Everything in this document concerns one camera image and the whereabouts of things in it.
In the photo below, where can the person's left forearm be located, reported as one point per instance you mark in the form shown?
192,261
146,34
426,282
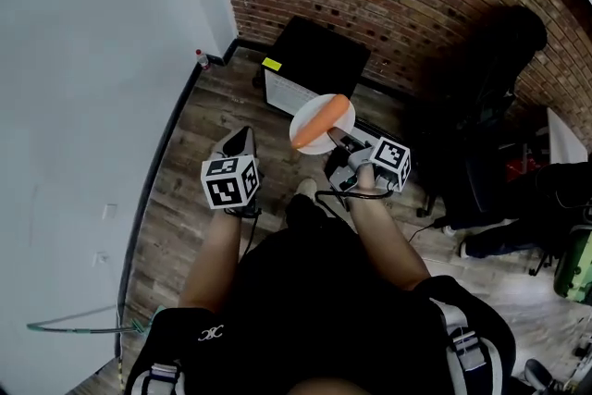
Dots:
213,259

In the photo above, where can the black chair base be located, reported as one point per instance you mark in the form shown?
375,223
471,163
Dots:
542,263

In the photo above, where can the white wall socket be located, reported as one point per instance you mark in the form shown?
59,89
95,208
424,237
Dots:
101,258
109,211

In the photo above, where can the person's right forearm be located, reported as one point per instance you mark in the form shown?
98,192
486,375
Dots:
384,240

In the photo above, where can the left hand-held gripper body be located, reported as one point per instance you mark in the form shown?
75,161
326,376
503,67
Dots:
226,187

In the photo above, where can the red object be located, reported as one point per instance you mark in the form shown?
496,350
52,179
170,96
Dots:
520,169

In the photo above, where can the person's white shoe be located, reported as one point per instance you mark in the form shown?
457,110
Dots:
306,188

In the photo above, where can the white round plate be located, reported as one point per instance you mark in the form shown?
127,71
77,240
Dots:
312,112

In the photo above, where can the person's black shirt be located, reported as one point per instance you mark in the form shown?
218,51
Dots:
324,314

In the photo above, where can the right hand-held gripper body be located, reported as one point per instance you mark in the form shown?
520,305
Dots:
390,159

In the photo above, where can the clear bottle with red cap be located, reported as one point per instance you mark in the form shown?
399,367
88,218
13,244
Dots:
203,60

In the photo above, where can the black mini fridge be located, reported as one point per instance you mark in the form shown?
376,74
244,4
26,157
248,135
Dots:
319,55

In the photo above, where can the white board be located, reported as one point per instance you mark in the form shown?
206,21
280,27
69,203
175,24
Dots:
562,139

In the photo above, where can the black office chair with coat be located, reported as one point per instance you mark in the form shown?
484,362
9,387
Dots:
485,106

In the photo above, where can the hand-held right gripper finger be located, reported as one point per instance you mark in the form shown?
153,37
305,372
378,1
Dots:
343,138

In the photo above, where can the orange carrot food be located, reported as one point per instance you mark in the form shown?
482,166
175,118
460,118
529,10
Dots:
321,121

